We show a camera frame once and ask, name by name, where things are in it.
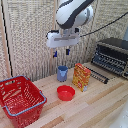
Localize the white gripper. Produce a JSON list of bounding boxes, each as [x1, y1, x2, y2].
[[45, 28, 81, 59]]

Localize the black toaster oven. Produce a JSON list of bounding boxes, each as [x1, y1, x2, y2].
[[91, 37, 128, 80]]

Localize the red shopping basket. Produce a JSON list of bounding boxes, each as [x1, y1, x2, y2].
[[0, 75, 48, 128]]

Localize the black cable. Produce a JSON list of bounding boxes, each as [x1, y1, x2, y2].
[[79, 11, 128, 38]]

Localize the red plastic bowl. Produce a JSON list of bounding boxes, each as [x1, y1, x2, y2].
[[56, 85, 76, 102]]

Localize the orange yellow food box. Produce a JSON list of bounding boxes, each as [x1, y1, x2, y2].
[[72, 62, 92, 93]]

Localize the beige folding screen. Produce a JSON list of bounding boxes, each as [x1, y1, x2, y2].
[[0, 0, 128, 83]]

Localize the blue plastic cup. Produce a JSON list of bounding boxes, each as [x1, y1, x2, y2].
[[56, 65, 69, 83]]

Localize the black oven tray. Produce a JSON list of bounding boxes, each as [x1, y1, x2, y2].
[[85, 66, 110, 85]]

